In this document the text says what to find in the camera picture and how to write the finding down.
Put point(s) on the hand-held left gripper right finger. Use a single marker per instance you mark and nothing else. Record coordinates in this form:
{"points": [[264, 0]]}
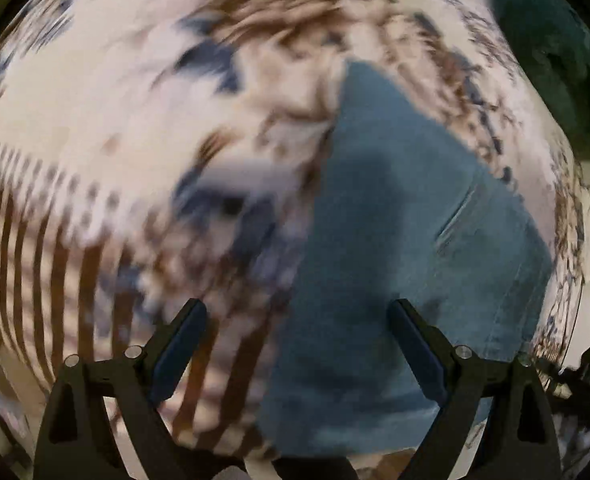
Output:
{"points": [[420, 355]]}

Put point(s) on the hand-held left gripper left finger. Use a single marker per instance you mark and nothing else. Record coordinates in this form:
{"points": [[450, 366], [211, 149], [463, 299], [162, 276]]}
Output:
{"points": [[177, 355]]}

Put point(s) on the blue denim pants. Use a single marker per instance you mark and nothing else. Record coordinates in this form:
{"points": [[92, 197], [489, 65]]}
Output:
{"points": [[390, 260]]}

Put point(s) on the patterned white brown blue blanket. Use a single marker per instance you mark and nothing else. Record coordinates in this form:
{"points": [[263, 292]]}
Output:
{"points": [[125, 135]]}

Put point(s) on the dark green cloth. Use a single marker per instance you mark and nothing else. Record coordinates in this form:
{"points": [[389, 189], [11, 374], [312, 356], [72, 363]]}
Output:
{"points": [[550, 60]]}

